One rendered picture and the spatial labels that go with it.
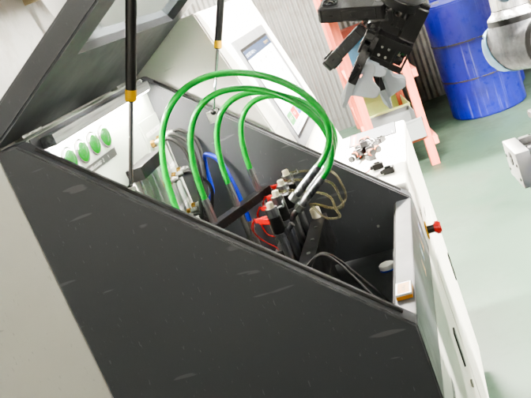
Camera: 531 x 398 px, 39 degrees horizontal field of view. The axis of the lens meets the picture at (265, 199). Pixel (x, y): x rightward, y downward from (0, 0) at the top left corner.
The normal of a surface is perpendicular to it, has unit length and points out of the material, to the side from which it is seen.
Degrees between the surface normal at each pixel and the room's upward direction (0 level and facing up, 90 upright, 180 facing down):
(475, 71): 90
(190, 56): 90
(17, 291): 90
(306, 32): 90
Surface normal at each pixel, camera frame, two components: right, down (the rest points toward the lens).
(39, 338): -0.16, 0.33
